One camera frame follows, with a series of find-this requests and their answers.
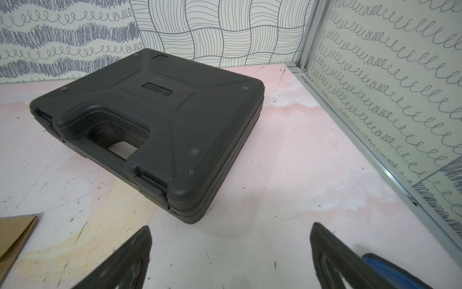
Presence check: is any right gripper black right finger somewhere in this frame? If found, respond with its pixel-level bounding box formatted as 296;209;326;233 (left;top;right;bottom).
310;222;395;289

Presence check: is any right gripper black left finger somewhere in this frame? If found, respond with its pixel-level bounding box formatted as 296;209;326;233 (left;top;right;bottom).
74;226;152;289

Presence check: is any brown kraft file bag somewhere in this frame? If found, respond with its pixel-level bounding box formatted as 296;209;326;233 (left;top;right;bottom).
1;215;39;285

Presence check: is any pink floral table mat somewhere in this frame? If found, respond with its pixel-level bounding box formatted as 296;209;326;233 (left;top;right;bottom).
1;65;462;289

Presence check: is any black plastic tool case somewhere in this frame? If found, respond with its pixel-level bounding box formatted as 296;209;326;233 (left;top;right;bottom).
30;49;265;224

